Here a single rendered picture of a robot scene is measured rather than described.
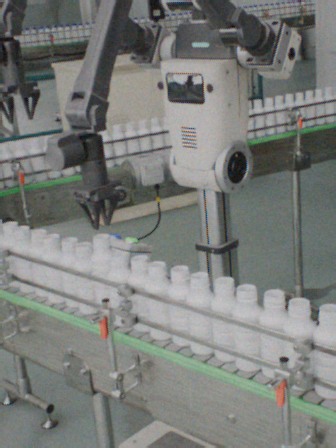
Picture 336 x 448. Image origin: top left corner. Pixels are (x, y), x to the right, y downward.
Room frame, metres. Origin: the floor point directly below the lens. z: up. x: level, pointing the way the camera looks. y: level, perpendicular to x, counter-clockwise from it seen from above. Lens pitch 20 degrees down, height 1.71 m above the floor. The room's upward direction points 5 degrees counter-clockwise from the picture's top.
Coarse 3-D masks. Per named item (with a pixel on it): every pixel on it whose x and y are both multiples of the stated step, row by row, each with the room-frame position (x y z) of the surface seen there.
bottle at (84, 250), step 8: (80, 248) 1.57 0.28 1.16; (88, 248) 1.58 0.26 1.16; (80, 256) 1.57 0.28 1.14; (88, 256) 1.57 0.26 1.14; (80, 264) 1.57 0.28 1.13; (88, 264) 1.57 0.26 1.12; (88, 272) 1.56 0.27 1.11; (80, 280) 1.56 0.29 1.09; (88, 280) 1.56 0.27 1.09; (80, 288) 1.56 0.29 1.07; (88, 288) 1.56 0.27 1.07; (80, 296) 1.57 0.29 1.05; (88, 296) 1.56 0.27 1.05; (80, 304) 1.57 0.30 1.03; (88, 312) 1.56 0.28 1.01; (96, 312) 1.56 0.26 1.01
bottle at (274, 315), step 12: (264, 300) 1.22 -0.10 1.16; (276, 300) 1.21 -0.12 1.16; (264, 312) 1.23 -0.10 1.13; (276, 312) 1.21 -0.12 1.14; (264, 324) 1.21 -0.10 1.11; (276, 324) 1.20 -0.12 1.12; (264, 336) 1.21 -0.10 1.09; (264, 348) 1.21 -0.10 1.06; (276, 348) 1.20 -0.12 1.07; (276, 360) 1.20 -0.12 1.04; (264, 372) 1.22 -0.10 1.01
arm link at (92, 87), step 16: (112, 0) 1.62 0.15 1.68; (128, 0) 1.65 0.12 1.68; (112, 16) 1.61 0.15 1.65; (96, 32) 1.60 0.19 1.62; (112, 32) 1.60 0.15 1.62; (96, 48) 1.58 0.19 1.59; (112, 48) 1.60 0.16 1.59; (96, 64) 1.56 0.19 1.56; (112, 64) 1.60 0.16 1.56; (80, 80) 1.57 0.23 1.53; (96, 80) 1.55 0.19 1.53; (80, 96) 1.58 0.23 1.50; (96, 96) 1.54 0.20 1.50; (64, 112) 1.56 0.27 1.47; (80, 112) 1.52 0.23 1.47
